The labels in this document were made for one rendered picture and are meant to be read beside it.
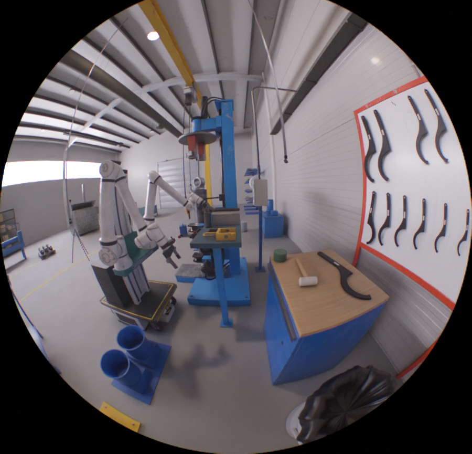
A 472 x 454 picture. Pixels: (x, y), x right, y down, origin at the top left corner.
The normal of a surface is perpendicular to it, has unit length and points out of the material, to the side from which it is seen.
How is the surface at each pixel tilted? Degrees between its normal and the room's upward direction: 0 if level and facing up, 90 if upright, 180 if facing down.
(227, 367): 0
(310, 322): 0
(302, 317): 0
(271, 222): 90
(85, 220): 90
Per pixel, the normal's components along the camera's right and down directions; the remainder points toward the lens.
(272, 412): -0.05, -0.98
